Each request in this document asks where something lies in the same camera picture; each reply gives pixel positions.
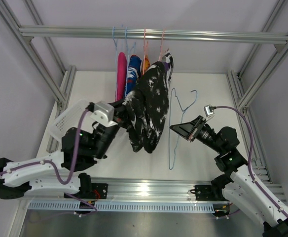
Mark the blue white patterned trousers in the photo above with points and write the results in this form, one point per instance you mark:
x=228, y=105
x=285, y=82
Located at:
x=133, y=73

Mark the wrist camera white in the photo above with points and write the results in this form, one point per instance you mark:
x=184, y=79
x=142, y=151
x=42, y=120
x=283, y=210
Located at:
x=209, y=112
x=102, y=112

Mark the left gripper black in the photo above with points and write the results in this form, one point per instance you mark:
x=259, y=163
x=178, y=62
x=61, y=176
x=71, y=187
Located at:
x=120, y=108

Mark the aluminium frame post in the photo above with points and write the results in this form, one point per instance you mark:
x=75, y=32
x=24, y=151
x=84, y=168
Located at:
x=263, y=82
x=61, y=94

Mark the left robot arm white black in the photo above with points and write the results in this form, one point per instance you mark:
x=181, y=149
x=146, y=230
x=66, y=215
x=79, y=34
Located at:
x=85, y=132

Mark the orange patterned trousers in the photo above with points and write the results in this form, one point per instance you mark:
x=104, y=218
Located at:
x=145, y=65

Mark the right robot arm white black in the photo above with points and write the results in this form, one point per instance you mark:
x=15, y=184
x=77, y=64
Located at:
x=238, y=183

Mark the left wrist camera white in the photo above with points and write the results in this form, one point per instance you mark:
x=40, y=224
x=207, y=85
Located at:
x=102, y=112

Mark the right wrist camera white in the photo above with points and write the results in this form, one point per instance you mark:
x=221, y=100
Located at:
x=209, y=112

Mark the white plastic basket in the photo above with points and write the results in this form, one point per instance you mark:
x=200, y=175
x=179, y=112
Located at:
x=67, y=119

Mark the black white patterned trousers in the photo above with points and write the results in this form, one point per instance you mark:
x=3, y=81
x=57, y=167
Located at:
x=147, y=107

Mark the aluminium hanging rail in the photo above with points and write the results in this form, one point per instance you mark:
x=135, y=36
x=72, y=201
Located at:
x=152, y=34

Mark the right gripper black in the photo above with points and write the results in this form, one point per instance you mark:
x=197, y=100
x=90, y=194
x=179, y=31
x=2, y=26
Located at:
x=190, y=130

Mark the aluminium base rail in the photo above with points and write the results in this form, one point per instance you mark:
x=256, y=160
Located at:
x=115, y=189

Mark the slotted cable duct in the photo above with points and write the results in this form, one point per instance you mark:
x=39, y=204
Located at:
x=122, y=206

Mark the purple grey patterned trousers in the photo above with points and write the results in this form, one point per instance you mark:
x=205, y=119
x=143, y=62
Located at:
x=168, y=63

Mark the right aluminium frame post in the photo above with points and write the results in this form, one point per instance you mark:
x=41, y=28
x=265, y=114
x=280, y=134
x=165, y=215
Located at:
x=263, y=82

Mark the pink hanger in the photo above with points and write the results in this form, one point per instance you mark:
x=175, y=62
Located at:
x=162, y=52
x=145, y=46

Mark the left aluminium frame post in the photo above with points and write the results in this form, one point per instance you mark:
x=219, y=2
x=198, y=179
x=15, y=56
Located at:
x=61, y=94

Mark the pink trousers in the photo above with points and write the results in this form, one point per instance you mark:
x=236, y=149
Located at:
x=121, y=75

